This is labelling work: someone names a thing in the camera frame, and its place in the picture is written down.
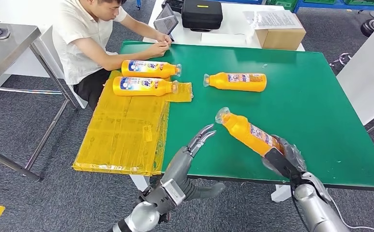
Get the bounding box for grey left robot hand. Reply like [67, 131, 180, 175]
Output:
[161, 124, 226, 203]

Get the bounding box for orange detergent bottle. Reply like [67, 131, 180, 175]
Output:
[203, 72, 268, 93]
[112, 76, 179, 97]
[215, 107, 285, 158]
[121, 59, 182, 79]

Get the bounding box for brown cardboard box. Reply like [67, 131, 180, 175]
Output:
[254, 27, 307, 51]

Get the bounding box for white floor cable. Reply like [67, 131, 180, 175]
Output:
[326, 188, 374, 232]

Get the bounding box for white cable bundle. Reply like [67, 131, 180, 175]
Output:
[329, 52, 354, 68]

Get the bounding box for yellow taped cardboard sheet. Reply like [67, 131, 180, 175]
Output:
[72, 70, 194, 177]

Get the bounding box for blue metal rack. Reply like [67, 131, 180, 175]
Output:
[292, 0, 374, 19]

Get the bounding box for printed paper in sleeve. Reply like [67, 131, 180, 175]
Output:
[242, 10, 304, 30]

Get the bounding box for black round stool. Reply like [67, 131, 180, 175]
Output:
[360, 18, 374, 38]

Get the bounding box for person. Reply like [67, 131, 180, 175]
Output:
[52, 0, 173, 111]

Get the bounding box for black carrying case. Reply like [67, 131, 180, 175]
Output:
[180, 0, 224, 32]

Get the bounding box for steel table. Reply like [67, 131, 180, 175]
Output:
[0, 20, 78, 182]

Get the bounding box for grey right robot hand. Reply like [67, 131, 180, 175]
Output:
[261, 135, 308, 178]

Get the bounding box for grey tablet on stand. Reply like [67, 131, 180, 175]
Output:
[153, 3, 180, 36]

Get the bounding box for white table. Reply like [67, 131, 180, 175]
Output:
[142, 0, 306, 52]

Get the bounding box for green plastic crate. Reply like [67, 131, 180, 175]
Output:
[266, 0, 298, 12]

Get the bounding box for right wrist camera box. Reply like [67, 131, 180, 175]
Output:
[263, 147, 303, 182]

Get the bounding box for white board panel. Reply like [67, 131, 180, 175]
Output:
[335, 16, 374, 126]

